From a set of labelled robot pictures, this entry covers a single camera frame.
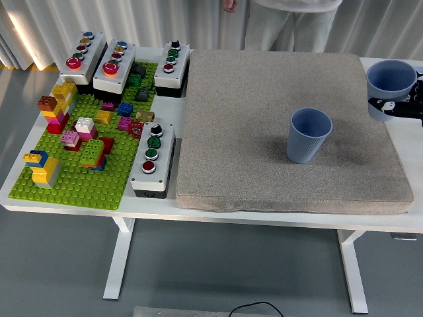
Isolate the yellow white brick tower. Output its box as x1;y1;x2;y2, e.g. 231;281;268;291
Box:
52;81;79;115

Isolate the five-button white control box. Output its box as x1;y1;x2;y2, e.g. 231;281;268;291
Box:
93;39;137;103
59;31;108;94

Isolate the white pleated curtain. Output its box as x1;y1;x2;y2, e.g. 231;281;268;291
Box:
0;0;423;71

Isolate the green studded building baseplate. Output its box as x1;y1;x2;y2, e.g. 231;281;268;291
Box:
8;61;159;211

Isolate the red building brick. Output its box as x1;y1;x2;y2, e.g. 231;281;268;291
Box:
98;137;115;155

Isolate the green orange blue brick stack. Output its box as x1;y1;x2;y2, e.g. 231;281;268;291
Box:
80;139;107;172

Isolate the blue ribbed plastic cup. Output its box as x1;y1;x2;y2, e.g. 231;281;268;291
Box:
365;59;418;122
286;107;333;164

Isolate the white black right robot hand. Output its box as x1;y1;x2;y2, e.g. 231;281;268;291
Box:
367;65;423;128

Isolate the person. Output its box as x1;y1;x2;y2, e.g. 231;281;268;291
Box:
221;0;344;53

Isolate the yellow blue grey brick stack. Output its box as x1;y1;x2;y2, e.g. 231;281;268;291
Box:
22;149;62;189

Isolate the dark grey curved block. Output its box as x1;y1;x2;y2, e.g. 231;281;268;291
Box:
130;63;147;79

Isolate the yellow building brick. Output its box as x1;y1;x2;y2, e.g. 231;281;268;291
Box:
95;110;113;125

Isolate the brass valve with red handwheel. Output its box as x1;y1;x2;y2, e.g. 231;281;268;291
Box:
127;110;155;139

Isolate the grey bracket under table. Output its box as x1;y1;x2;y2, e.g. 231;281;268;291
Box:
391;232;418;242

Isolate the brown-topped brick tower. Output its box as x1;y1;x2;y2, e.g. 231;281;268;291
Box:
37;95;70;135

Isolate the pink white red brick stack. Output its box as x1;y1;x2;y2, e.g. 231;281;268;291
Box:
60;130;83;152

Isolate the black cable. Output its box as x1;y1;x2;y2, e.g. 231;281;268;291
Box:
229;300;284;317

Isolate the four-button white control box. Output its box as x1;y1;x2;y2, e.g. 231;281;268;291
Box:
153;40;191;98
130;122;176;199

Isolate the white table leg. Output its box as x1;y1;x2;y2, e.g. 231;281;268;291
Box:
336;230;369;314
102;217;136;300

